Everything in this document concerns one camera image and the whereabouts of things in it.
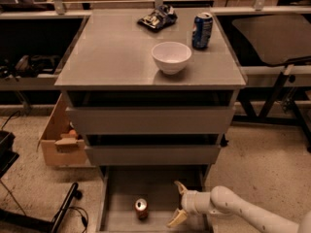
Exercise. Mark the orange coke can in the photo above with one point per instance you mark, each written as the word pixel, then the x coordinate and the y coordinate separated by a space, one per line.
pixel 141 208

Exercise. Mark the grey drawer cabinet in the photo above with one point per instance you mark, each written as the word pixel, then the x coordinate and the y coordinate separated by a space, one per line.
pixel 111 67

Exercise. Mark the black chair base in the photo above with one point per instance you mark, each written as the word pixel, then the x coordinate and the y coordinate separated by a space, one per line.
pixel 48 217

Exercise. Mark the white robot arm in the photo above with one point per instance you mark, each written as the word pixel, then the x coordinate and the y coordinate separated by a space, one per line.
pixel 222 201

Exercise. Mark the top drawer front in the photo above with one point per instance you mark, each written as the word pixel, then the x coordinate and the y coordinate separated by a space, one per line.
pixel 150 121

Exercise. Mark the crumpled chip bag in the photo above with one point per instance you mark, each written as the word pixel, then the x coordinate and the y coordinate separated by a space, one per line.
pixel 161 17

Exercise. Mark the white bowl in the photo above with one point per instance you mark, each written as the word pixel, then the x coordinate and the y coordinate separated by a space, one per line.
pixel 171 57

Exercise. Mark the blue pepsi can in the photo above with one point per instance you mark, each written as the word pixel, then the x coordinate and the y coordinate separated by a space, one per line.
pixel 202 30

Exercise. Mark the cardboard box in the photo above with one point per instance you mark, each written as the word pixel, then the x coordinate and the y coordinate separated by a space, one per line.
pixel 60 143

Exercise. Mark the middle drawer front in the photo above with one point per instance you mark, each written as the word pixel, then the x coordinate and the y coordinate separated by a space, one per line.
pixel 152 155

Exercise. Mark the open bottom drawer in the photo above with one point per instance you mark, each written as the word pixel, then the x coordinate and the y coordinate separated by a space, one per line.
pixel 124 185

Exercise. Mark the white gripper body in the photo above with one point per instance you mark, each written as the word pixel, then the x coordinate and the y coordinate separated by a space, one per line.
pixel 189 202

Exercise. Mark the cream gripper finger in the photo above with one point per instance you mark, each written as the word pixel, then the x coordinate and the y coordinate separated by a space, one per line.
pixel 179 216
pixel 181 188

